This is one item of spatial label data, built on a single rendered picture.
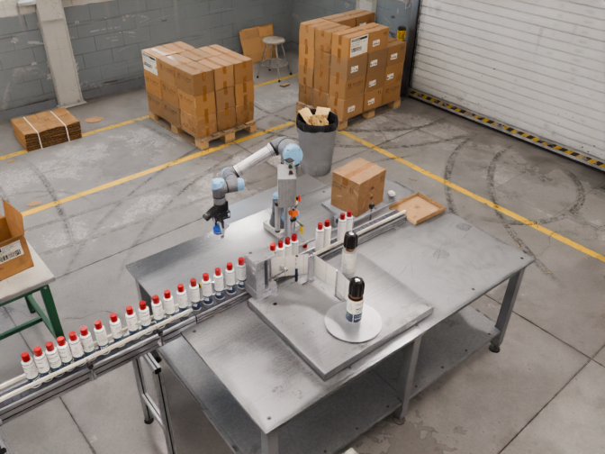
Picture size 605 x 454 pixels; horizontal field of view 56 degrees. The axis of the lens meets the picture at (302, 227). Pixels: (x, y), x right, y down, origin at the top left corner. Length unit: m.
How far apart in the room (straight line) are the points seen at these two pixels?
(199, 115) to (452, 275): 3.86
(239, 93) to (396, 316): 4.23
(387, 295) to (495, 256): 0.88
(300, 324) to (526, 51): 4.95
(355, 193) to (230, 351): 1.46
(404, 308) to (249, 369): 0.92
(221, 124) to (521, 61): 3.55
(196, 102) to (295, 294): 3.66
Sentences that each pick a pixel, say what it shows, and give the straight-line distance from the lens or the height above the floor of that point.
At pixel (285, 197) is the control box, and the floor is 1.35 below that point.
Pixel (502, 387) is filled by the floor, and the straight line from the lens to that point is 4.17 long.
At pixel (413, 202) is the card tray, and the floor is 0.83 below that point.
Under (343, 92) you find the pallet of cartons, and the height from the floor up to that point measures 0.50.
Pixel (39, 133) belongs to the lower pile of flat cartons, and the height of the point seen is 0.19.
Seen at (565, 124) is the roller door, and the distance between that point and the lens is 7.14.
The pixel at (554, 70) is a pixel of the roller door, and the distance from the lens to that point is 7.06.
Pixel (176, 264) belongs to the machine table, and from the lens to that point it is 3.58.
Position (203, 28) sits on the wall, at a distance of 9.05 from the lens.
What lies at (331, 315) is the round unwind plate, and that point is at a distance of 3.09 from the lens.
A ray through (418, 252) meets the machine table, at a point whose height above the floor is 0.83.
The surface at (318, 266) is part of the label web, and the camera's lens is 3.24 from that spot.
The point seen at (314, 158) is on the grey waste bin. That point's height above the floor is 0.22.
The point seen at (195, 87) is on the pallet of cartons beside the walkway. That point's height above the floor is 0.75.
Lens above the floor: 3.03
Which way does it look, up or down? 35 degrees down
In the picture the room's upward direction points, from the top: 1 degrees clockwise
